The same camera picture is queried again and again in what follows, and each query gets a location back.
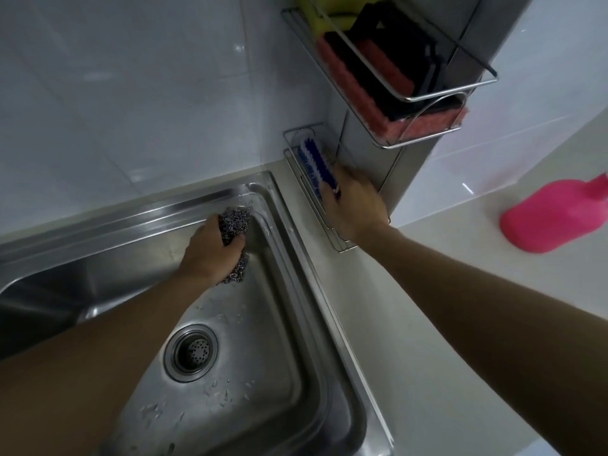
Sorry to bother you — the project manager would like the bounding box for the person's right hand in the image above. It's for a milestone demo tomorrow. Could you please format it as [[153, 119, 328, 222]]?
[[321, 164, 391, 244]]

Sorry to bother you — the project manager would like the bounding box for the person's left hand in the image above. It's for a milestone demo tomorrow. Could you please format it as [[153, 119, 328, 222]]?
[[177, 214, 248, 288]]

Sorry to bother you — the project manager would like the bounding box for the steel wool scourer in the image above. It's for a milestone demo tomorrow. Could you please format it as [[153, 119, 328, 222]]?
[[215, 207, 253, 286]]

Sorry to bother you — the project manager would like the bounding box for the blue bristle scrub brush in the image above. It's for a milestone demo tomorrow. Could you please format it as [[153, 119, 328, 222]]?
[[298, 138, 342, 200]]

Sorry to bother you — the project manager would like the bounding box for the person's right forearm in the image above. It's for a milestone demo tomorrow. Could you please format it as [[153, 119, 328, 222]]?
[[355, 224, 608, 456]]

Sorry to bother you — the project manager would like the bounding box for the person's left forearm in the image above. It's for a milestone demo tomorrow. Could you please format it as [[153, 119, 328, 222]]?
[[0, 274, 212, 456]]

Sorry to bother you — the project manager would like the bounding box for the stainless steel sink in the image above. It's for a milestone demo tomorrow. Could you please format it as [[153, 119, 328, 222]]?
[[0, 171, 395, 456]]

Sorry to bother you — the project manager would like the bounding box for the sink drain strainer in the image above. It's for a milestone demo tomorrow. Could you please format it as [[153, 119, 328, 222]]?
[[163, 325, 219, 383]]

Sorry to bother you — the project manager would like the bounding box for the pink scouring sponge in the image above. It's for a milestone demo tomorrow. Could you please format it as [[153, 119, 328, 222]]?
[[316, 35, 470, 143]]

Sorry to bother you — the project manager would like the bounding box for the red scouring pad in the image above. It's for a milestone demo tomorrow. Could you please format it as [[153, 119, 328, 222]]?
[[357, 39, 415, 97]]

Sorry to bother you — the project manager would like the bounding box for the yellow sponge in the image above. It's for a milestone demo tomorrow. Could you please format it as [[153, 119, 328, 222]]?
[[299, 0, 386, 38]]

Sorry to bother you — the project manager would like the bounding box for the black scouring pad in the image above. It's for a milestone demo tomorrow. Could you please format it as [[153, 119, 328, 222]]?
[[325, 0, 464, 122]]

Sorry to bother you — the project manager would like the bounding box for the pink plastic bottle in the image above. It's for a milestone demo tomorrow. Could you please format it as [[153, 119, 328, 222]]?
[[499, 172, 608, 254]]

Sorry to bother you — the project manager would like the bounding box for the steel wire rack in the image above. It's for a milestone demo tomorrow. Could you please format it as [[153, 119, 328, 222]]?
[[281, 0, 499, 253]]

